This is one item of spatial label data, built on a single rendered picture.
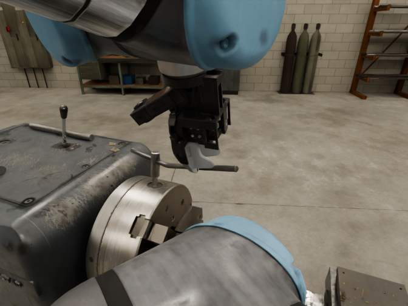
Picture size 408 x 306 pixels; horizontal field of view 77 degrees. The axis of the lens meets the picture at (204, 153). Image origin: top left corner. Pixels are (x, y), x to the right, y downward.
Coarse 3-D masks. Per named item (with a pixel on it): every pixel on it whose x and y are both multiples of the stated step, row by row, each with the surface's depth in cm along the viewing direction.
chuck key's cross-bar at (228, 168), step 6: (132, 150) 67; (144, 156) 64; (150, 156) 63; (156, 162) 61; (162, 162) 60; (174, 168) 57; (180, 168) 56; (204, 168) 51; (210, 168) 49; (216, 168) 48; (222, 168) 47; (228, 168) 46; (234, 168) 46
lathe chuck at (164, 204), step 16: (128, 192) 61; (144, 192) 60; (160, 192) 60; (176, 192) 66; (128, 208) 57; (144, 208) 57; (160, 208) 59; (176, 208) 68; (112, 224) 56; (128, 224) 55; (160, 224) 60; (176, 224) 69; (112, 240) 54; (128, 240) 54; (144, 240) 54; (112, 256) 54; (128, 256) 53
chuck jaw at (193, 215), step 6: (186, 210) 75; (192, 210) 75; (198, 210) 75; (186, 216) 73; (192, 216) 73; (198, 216) 73; (180, 222) 71; (186, 222) 71; (192, 222) 71; (198, 222) 71; (174, 228) 69; (180, 228) 69; (186, 228) 69
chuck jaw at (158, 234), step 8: (144, 216) 56; (136, 224) 55; (144, 224) 55; (152, 224) 56; (136, 232) 55; (144, 232) 54; (152, 232) 55; (160, 232) 55; (168, 232) 55; (152, 240) 54; (160, 240) 54
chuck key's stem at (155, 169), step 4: (152, 152) 61; (156, 152) 61; (152, 156) 61; (156, 156) 61; (152, 160) 61; (152, 164) 61; (156, 164) 61; (152, 168) 62; (156, 168) 62; (152, 172) 62; (156, 172) 62; (152, 176) 62; (156, 176) 62; (152, 180) 63; (156, 180) 63; (152, 184) 63; (156, 184) 63
